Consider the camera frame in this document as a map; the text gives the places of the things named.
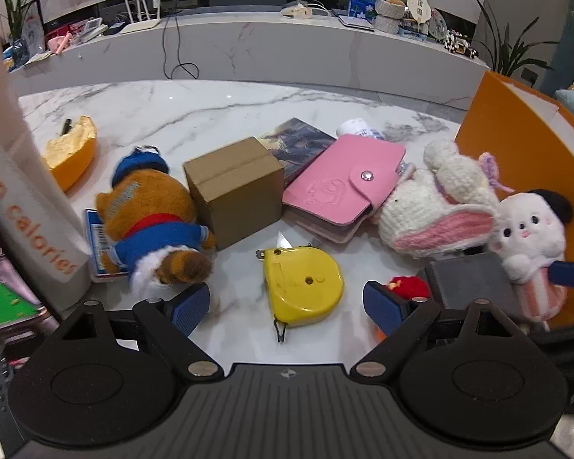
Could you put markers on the white box orange lettering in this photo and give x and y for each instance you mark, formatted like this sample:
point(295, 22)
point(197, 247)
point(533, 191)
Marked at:
point(28, 201)

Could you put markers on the brown cardboard box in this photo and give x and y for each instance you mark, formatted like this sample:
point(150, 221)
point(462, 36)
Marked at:
point(234, 191)

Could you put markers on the blue flower box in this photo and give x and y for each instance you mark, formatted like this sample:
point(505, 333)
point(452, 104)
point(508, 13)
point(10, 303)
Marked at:
point(362, 7)

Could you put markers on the black phone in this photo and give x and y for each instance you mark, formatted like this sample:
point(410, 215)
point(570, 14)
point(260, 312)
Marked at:
point(117, 28)

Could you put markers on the brown bear plush blue outfit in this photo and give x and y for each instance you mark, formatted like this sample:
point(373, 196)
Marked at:
point(148, 201)

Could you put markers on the white packet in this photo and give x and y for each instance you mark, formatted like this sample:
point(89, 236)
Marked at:
point(361, 128)

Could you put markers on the round white hand fan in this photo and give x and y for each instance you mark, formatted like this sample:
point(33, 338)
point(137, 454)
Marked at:
point(418, 7)

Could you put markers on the wall outlet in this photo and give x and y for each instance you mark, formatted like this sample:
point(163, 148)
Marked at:
point(532, 76)

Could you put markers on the white marble tv cabinet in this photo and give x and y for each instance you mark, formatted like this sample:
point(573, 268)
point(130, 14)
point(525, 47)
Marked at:
point(268, 48)

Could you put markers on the black white checkered toy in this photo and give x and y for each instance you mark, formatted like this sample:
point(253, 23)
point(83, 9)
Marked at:
point(459, 45)

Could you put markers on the tall leafy plant black pot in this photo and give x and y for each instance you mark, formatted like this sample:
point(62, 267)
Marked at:
point(512, 52)

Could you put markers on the orange storage box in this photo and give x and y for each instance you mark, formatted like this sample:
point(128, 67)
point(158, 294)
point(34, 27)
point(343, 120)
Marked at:
point(516, 129)

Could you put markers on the pink card wallet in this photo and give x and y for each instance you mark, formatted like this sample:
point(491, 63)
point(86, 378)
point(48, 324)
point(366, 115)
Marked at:
point(330, 181)

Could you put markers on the yellow tape measure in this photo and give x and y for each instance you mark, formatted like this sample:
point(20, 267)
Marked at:
point(301, 287)

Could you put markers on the silver laptop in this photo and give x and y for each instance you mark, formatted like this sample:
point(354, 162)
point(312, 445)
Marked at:
point(356, 23)

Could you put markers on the blue barcode hang tag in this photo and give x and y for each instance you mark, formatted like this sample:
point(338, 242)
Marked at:
point(95, 239)

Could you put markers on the green studded board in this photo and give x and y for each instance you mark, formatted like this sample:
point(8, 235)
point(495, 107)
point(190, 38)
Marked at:
point(2, 303)

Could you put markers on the white crochet rabbit plush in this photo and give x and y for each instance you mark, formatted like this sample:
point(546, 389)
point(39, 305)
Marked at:
point(421, 205)

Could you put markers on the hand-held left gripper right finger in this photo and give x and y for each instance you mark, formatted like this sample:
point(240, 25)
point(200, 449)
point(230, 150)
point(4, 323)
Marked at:
point(381, 307)

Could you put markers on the white router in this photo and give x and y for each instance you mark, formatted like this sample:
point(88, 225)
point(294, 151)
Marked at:
point(141, 21)

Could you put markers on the small potted plant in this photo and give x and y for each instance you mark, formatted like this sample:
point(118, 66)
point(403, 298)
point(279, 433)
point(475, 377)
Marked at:
point(19, 9)

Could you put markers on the dark cover book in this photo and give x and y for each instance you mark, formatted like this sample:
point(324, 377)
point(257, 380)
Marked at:
point(296, 146)

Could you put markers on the pink toy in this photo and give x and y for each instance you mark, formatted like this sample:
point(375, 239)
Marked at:
point(59, 44)

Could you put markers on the small red plush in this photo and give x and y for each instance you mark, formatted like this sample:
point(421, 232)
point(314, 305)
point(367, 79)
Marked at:
point(409, 287)

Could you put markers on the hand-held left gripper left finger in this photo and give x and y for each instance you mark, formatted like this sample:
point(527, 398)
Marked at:
point(191, 308)

